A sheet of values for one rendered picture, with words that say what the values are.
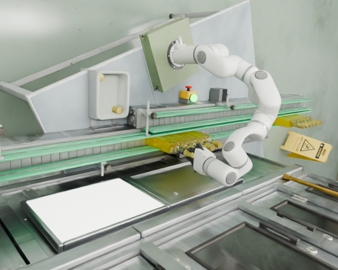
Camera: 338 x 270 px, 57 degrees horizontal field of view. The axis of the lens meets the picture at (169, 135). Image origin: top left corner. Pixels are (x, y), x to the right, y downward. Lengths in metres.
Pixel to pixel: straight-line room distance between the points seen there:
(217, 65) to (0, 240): 1.05
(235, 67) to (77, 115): 0.75
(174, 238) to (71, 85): 0.81
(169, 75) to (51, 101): 0.63
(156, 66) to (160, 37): 0.15
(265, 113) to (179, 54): 0.60
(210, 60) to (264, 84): 0.29
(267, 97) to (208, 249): 0.61
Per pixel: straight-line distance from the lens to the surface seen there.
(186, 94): 1.82
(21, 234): 1.11
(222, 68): 1.40
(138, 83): 1.66
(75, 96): 1.48
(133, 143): 1.55
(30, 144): 1.31
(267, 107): 1.25
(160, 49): 1.65
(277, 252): 1.13
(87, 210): 1.15
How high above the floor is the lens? 2.08
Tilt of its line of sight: 45 degrees down
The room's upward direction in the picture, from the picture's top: 109 degrees clockwise
